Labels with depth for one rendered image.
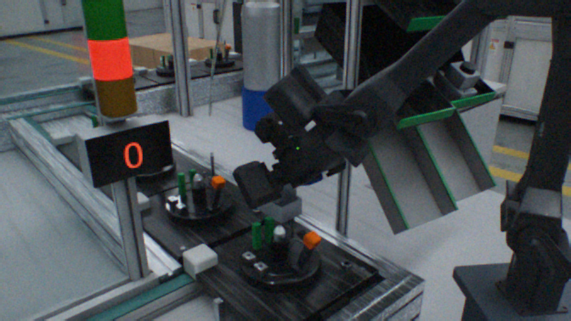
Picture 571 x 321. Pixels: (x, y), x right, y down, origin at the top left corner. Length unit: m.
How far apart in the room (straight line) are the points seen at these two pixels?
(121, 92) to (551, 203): 0.54
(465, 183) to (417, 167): 0.14
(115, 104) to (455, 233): 0.82
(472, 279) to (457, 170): 0.41
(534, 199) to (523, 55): 4.06
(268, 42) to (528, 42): 3.28
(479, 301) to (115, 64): 0.55
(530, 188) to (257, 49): 1.18
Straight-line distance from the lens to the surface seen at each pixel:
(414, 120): 0.82
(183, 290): 0.84
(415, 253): 1.07
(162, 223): 0.96
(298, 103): 0.59
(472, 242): 1.15
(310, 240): 0.71
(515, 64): 4.65
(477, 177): 1.08
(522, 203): 0.59
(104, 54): 0.65
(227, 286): 0.78
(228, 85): 2.09
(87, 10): 0.65
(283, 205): 0.72
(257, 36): 1.61
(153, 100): 1.92
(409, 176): 0.95
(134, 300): 0.82
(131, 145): 0.68
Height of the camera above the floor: 1.47
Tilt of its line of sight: 25 degrees down
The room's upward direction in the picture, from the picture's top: straight up
